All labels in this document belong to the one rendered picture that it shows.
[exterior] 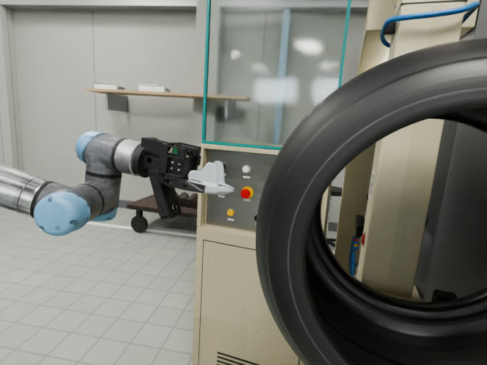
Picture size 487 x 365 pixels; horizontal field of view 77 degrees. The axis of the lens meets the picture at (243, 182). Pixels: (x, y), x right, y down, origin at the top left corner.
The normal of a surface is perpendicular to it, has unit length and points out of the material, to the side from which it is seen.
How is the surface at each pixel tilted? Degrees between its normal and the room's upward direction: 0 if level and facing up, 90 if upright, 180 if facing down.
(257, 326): 90
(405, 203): 90
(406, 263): 90
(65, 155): 90
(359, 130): 82
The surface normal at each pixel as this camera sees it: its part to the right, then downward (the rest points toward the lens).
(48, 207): 0.01, 0.19
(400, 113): -0.39, -0.01
